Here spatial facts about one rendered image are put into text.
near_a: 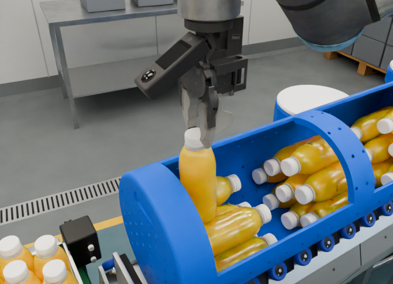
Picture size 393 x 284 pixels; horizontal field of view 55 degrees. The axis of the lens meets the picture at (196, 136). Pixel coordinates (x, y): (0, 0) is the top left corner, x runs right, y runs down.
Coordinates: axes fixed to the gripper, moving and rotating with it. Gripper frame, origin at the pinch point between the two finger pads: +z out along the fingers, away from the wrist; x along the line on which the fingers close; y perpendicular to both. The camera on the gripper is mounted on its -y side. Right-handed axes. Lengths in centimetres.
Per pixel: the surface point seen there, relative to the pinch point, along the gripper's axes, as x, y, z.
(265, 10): 298, 276, 80
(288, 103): 37, 60, 27
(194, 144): -1.5, -1.3, 0.2
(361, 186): -12.9, 32.0, 15.8
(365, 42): 196, 329, 99
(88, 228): 19.4, -17.5, 29.9
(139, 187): 1.0, -10.8, 7.2
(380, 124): 1, 56, 16
